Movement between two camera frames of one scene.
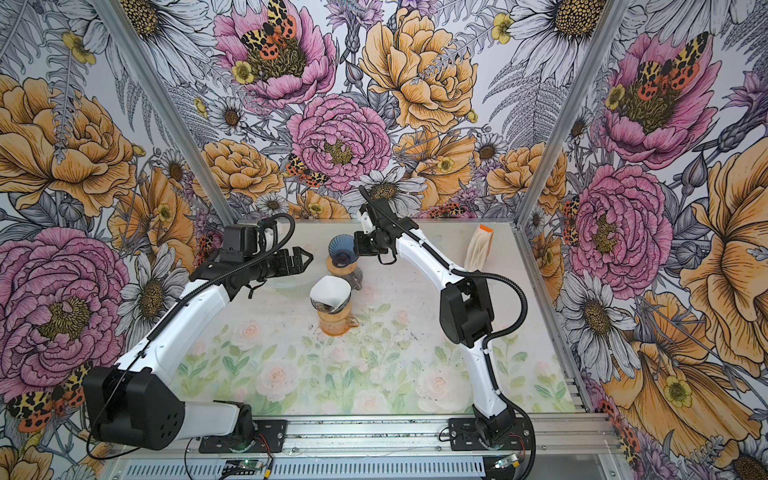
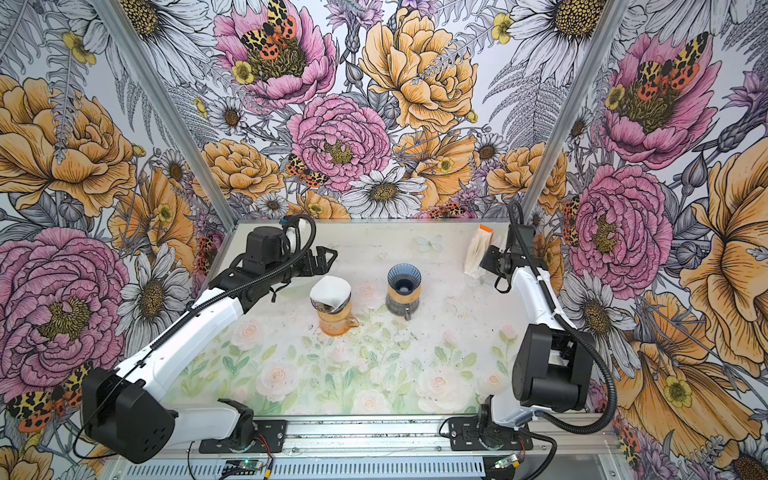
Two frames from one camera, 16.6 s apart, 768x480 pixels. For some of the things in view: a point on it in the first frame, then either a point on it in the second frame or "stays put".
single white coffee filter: [330, 290] stays put
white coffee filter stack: [479, 248] stays put
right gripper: [361, 249] → [487, 263]
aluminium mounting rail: [546, 437] stays put
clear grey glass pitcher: [355, 279] → [402, 309]
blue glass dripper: [342, 250] → [404, 278]
